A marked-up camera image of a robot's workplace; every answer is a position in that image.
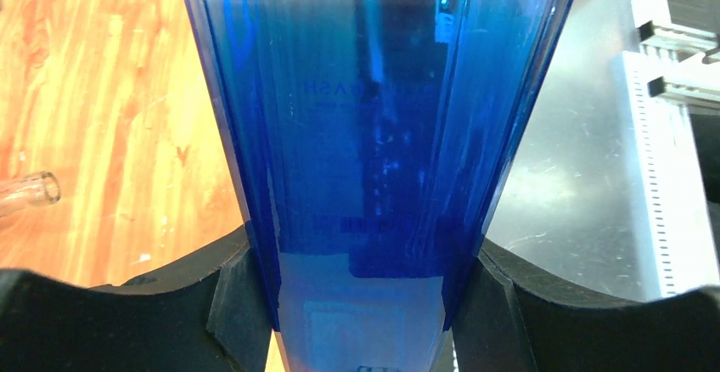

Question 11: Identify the blue bottle silver cap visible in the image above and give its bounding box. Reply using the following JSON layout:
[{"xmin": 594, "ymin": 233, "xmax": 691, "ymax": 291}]
[{"xmin": 185, "ymin": 0, "xmax": 573, "ymax": 371}]

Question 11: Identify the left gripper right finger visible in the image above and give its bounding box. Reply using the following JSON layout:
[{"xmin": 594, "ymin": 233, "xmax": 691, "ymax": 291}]
[{"xmin": 452, "ymin": 241, "xmax": 719, "ymax": 371}]

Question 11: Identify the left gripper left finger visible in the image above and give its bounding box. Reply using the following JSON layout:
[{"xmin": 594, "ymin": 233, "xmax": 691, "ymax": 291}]
[{"xmin": 1, "ymin": 228, "xmax": 272, "ymax": 371}]

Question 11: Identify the clear bottle bottom middle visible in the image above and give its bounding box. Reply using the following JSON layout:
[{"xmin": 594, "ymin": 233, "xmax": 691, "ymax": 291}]
[{"xmin": 1, "ymin": 171, "xmax": 62, "ymax": 217}]

